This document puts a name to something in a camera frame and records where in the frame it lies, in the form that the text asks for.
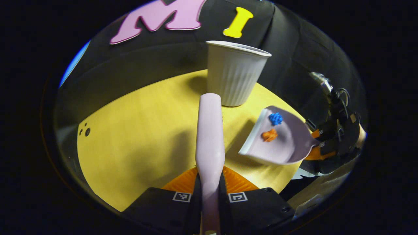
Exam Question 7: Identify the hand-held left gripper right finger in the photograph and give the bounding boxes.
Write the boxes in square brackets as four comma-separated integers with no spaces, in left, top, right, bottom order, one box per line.
[219,166,296,235]

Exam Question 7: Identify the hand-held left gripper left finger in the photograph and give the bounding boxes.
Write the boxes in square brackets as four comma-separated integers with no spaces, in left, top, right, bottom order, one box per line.
[122,166,203,235]

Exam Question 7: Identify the pink dustpan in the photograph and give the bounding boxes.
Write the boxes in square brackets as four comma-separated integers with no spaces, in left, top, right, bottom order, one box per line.
[238,105,319,165]

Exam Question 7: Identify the orange paper trash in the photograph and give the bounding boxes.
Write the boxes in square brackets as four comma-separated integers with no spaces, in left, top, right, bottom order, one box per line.
[261,128,278,142]

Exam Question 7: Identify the small pink broom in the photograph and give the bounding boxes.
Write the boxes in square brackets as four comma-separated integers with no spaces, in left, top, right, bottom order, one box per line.
[195,93,226,235]

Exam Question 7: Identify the white ribbed garbage bin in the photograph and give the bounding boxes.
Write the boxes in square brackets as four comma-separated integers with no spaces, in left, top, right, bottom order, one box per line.
[206,40,272,107]

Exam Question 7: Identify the yellow wooden desktop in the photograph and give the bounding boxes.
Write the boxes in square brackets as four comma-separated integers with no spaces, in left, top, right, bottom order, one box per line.
[77,69,306,212]

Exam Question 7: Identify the black backdrop cloth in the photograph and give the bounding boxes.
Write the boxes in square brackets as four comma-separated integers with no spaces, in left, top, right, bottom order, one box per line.
[54,0,368,183]

